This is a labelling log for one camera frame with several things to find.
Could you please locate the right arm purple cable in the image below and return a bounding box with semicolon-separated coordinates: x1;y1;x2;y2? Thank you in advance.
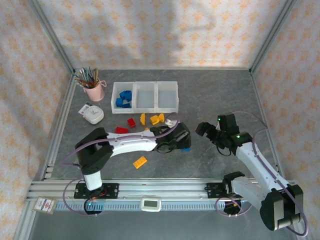
215;110;309;237

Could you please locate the aluminium frame post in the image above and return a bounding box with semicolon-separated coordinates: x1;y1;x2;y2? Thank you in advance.
26;0;77;76
248;0;298;76

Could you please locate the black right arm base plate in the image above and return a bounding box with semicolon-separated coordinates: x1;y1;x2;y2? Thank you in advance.
206;182;252;200

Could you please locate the grey slotted cable duct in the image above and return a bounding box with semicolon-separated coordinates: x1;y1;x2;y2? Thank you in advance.
53;199;241;212

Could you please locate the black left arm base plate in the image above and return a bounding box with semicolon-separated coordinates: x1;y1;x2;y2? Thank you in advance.
73;183;120;200

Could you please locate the pink metal cup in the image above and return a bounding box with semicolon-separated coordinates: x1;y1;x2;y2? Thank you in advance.
83;78;107;102

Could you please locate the aluminium side rail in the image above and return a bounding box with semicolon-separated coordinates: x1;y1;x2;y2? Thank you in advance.
39;72;77;182
249;71;286;181

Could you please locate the red and white tag card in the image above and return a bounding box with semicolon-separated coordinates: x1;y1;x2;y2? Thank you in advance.
31;196;57;215

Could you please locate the aluminium mounting rail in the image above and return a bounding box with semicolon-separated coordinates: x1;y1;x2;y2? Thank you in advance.
26;178;300;201

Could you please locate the white digital timer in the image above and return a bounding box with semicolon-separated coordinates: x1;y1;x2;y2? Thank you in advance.
139;197;162;213

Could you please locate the printed paper card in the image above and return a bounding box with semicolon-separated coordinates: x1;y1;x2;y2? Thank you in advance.
78;101;93;116

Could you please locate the white square gadget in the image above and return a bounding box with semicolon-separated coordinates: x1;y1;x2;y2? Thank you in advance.
84;105;105;125

